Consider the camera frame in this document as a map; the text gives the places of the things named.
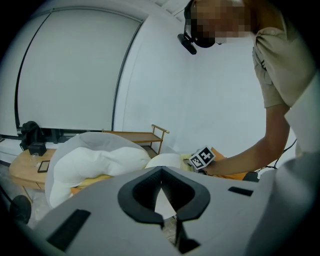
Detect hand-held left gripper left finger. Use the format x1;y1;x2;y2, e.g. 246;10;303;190
32;166;176;256

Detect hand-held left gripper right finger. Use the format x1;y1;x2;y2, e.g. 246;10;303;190
161;166;261;256

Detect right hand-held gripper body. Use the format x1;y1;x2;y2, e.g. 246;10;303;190
188;146;217;174

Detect yellow cleaning cloth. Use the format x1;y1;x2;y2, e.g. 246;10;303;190
179;153;195;172

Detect person's right forearm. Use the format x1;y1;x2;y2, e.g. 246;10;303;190
203;101;292;176

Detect grey and white bean bag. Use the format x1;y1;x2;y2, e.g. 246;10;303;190
44;131;152;210

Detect black waist device box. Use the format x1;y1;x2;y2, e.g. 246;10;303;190
243;171;261;183

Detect yellow blanket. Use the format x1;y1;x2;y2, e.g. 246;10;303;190
74;173;114;189

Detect wooden shelf rack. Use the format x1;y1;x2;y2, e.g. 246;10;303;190
101;123;171;156

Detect person's grey trousers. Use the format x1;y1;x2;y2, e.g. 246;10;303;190
243;149;320;256

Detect wooden coffee table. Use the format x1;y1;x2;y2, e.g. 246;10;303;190
9;148;58;201

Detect small black box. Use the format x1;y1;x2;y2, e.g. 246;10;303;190
27;142;48;157

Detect black bag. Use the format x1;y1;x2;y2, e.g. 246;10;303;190
19;120;46;151

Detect person's beige shirt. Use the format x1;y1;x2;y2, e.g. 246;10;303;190
251;12;320;159

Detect person's head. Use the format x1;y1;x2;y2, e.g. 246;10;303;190
184;0;254;49

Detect white roller blind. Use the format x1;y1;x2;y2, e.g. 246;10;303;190
16;9;143;131

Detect black head-mounted camera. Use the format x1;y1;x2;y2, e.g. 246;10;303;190
177;0;217;56

